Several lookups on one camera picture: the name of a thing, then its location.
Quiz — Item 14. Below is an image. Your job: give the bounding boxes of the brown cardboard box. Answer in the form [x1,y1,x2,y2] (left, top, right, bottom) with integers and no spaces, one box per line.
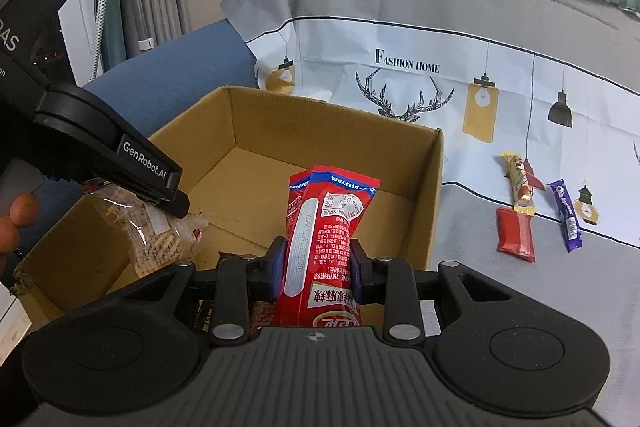
[18,87,444,327]

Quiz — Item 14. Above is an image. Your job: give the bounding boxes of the braided steamer hose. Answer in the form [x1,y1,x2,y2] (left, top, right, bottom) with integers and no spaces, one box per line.
[86,0,120,84]

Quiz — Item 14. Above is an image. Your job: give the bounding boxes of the person's left hand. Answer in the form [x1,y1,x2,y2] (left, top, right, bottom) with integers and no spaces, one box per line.
[0,194,40,271]

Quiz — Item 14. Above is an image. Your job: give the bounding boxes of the clear bag brown cookies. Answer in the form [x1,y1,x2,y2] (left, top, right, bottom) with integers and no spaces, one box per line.
[84,182,208,277]

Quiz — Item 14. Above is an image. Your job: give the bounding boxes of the grey printed sofa cover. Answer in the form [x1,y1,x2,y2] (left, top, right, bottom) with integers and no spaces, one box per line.
[221,0,639,426]

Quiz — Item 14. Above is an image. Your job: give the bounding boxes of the dark chocolate bar packet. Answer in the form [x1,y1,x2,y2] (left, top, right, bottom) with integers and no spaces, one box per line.
[218,251,262,263]

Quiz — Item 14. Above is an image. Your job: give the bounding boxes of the yellow cartoon candy bar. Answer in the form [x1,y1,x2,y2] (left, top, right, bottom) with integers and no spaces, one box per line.
[501,152,536,216]

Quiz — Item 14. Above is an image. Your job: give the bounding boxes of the purple candy bar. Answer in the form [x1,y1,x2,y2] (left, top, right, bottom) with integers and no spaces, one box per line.
[549,179,582,251]

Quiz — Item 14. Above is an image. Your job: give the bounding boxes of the small red snack packet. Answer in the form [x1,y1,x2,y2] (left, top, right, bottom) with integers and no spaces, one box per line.
[497,207,536,262]

